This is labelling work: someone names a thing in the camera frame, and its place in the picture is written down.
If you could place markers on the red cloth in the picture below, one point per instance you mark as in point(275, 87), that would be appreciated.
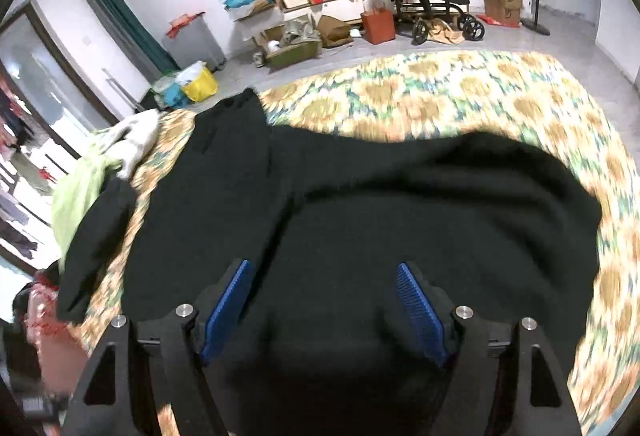
point(185, 21)

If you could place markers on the sunflower print bedspread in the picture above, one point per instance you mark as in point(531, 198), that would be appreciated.
point(450, 85)

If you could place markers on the light green cloth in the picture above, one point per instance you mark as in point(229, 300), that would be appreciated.
point(75, 201)

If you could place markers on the black pants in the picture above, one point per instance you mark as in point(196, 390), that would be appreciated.
point(400, 216)

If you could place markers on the brown paper bag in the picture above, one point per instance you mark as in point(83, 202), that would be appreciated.
point(335, 31)

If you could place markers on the dark green curtain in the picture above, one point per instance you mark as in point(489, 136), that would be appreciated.
point(120, 10)

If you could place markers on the grey trash bin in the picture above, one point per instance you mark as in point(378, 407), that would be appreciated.
point(192, 45)

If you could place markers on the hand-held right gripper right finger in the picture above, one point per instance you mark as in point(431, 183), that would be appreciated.
point(420, 313)

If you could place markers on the glass sliding door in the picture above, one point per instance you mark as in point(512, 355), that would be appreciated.
point(45, 80)

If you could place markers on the green crate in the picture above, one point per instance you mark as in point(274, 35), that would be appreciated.
point(295, 53)

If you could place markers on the folded black garment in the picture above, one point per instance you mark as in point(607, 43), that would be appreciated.
point(95, 236)

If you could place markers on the teal floor bag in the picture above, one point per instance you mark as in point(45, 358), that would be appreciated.
point(167, 93)

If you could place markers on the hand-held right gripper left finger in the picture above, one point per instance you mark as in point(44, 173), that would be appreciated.
point(227, 311)

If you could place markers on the crumpled brown paper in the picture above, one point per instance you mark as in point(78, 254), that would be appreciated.
point(445, 31)

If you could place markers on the grey white sweatshirt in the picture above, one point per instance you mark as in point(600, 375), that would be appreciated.
point(135, 135)

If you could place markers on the pink patterned cloth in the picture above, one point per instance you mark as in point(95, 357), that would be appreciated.
point(55, 336)

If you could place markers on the yellow bag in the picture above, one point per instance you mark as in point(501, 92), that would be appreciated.
point(200, 85)

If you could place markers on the orange bucket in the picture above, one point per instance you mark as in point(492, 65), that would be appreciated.
point(377, 25)

